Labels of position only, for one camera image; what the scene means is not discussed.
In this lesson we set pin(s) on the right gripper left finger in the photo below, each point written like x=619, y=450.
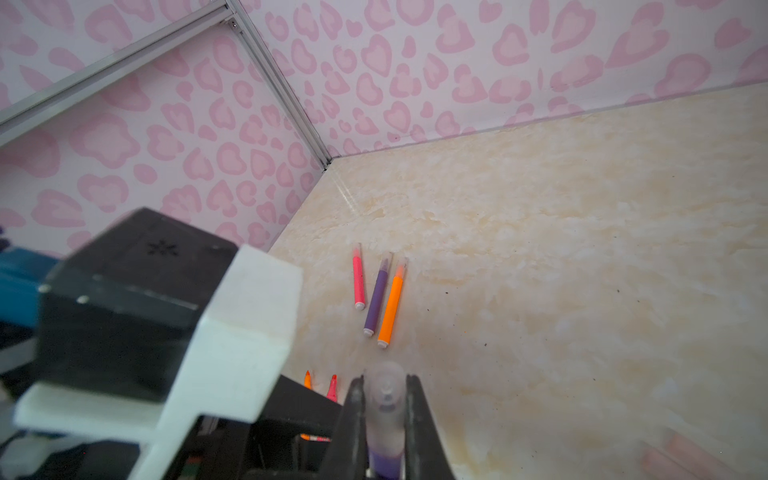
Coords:
x=347, y=457

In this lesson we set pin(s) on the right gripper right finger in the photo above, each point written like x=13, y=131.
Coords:
x=425, y=457

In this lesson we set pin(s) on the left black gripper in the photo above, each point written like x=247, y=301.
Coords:
x=270, y=438

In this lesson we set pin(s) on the purple highlighter pen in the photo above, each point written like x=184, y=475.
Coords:
x=387, y=467
x=376, y=300

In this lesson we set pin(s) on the pink highlighter pen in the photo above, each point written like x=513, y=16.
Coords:
x=358, y=278
x=331, y=395

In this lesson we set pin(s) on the clear cap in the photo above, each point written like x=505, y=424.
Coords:
x=385, y=395

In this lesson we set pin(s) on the orange highlighter pen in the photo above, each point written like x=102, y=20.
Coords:
x=307, y=382
x=390, y=313

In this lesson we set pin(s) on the translucent pen cap on table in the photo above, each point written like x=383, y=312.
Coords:
x=681, y=458

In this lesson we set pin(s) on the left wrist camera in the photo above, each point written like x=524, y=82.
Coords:
x=153, y=324

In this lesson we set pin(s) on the diagonal aluminium frame bar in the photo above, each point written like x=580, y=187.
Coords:
x=42, y=106

